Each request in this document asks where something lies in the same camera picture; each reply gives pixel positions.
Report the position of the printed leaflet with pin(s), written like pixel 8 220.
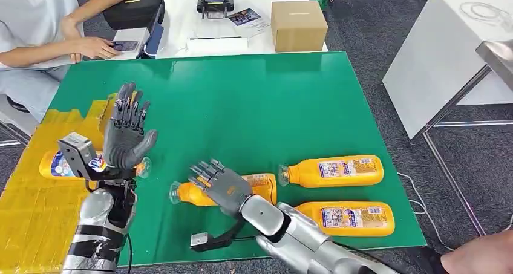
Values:
pixel 244 17

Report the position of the green table mat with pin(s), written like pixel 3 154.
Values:
pixel 240 116

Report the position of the dark smartphone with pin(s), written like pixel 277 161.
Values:
pixel 126 45

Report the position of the orange drink bottle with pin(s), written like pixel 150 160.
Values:
pixel 188 194
pixel 54 166
pixel 304 174
pixel 312 218

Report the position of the flat white box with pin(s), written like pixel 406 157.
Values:
pixel 216 47

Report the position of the metal table frame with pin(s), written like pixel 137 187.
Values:
pixel 473 124

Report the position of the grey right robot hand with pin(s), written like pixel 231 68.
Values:
pixel 228 190

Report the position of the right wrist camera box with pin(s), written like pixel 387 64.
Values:
pixel 199 240

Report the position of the white side table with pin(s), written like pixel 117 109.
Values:
pixel 433 56

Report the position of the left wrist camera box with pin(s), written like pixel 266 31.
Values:
pixel 76 152

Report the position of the person's hand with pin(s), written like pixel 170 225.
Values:
pixel 481 256
pixel 92 47

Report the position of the yellow sheet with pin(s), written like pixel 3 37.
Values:
pixel 32 224

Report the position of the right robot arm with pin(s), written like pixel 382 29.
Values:
pixel 300 240

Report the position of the black bag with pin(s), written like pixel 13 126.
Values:
pixel 132 9

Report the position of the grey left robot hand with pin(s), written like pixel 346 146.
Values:
pixel 124 144

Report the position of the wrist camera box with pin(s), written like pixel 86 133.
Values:
pixel 76 152
pixel 199 240

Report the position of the brown cardboard box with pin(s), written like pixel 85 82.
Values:
pixel 298 27

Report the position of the black handheld controller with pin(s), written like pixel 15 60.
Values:
pixel 214 3

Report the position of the seated person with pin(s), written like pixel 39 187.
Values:
pixel 32 15

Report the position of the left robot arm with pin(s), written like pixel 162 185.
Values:
pixel 92 212

